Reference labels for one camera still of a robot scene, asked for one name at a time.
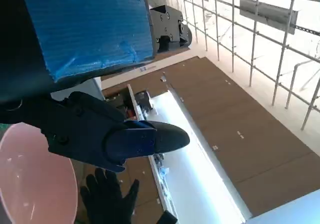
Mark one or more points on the black left hand blue tape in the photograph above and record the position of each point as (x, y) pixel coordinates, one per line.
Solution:
(87, 28)

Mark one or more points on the pink bowl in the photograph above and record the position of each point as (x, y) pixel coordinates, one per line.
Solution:
(30, 184)

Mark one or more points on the long white desk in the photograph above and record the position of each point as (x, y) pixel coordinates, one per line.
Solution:
(190, 159)

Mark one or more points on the black knitted gloved right hand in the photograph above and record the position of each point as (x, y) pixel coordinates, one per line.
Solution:
(107, 201)

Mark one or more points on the metal pipe frame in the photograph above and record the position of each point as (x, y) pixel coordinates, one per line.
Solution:
(253, 46)

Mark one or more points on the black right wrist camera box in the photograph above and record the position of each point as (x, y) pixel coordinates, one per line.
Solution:
(168, 219)

